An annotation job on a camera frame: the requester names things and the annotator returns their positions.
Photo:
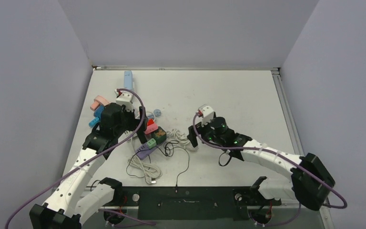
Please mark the dark green cube socket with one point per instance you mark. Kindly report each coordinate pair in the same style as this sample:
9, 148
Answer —
159, 135

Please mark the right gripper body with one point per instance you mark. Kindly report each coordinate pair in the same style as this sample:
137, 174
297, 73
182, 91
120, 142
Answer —
206, 131

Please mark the blue adapter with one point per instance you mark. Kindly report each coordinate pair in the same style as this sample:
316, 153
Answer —
97, 116

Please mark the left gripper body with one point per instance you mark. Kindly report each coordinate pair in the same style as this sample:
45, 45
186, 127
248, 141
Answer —
131, 123

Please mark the light blue power strip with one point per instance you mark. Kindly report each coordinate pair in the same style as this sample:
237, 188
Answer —
128, 80

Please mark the red pink plug adapter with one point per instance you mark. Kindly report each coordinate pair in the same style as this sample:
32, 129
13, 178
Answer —
151, 127

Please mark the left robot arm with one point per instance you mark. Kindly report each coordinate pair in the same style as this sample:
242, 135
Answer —
65, 208

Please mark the purple USB power strip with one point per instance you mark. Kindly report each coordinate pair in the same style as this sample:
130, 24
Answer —
143, 151

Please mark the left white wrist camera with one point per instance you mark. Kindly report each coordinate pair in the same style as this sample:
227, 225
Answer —
124, 98

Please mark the aluminium table frame rail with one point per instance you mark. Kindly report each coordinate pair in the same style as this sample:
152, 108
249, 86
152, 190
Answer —
288, 120

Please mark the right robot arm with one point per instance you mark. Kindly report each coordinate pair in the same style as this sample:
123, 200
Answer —
245, 148

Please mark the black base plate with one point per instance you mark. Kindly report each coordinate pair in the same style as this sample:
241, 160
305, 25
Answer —
192, 203

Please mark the light green charger plug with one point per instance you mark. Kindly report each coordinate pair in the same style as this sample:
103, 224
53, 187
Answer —
151, 143

